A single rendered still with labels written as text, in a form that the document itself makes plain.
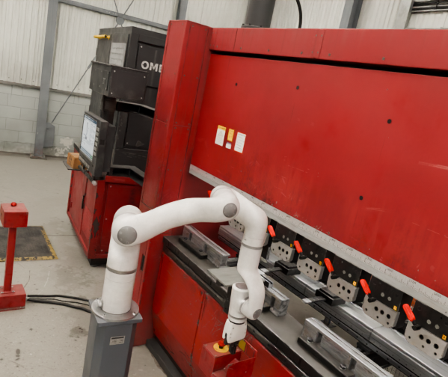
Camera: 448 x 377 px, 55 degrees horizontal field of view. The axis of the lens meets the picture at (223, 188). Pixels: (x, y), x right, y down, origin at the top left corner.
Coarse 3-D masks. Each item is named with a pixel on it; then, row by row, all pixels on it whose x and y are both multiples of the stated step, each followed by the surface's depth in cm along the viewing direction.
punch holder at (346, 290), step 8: (336, 256) 190; (336, 264) 190; (344, 264) 186; (352, 264) 183; (336, 272) 190; (344, 272) 186; (352, 272) 183; (360, 272) 179; (368, 272) 182; (328, 280) 193; (336, 280) 189; (344, 280) 186; (352, 280) 183; (368, 280) 184; (328, 288) 193; (336, 288) 189; (344, 288) 188; (352, 288) 182; (360, 288) 184; (344, 296) 186; (352, 296) 182; (360, 296) 185
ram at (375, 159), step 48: (240, 96) 251; (288, 96) 218; (336, 96) 193; (384, 96) 173; (432, 96) 157; (288, 144) 217; (336, 144) 192; (384, 144) 172; (432, 144) 156; (288, 192) 216; (336, 192) 191; (384, 192) 172; (432, 192) 156; (384, 240) 171; (432, 240) 155; (432, 288) 154
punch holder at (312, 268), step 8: (304, 240) 206; (304, 248) 206; (312, 248) 202; (320, 248) 198; (312, 256) 202; (320, 256) 198; (328, 256) 197; (304, 264) 205; (312, 264) 201; (304, 272) 205; (312, 272) 201; (320, 272) 197; (328, 272) 201; (320, 280) 200
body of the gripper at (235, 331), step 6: (228, 324) 185; (234, 324) 184; (240, 324) 184; (246, 324) 189; (228, 330) 185; (234, 330) 185; (240, 330) 187; (222, 336) 189; (228, 336) 185; (234, 336) 186; (240, 336) 189; (228, 342) 186
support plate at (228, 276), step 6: (210, 270) 230; (216, 270) 232; (222, 270) 233; (228, 270) 235; (234, 270) 236; (216, 276) 225; (222, 276) 226; (228, 276) 227; (234, 276) 229; (240, 276) 230; (222, 282) 219; (228, 282) 220; (234, 282) 222
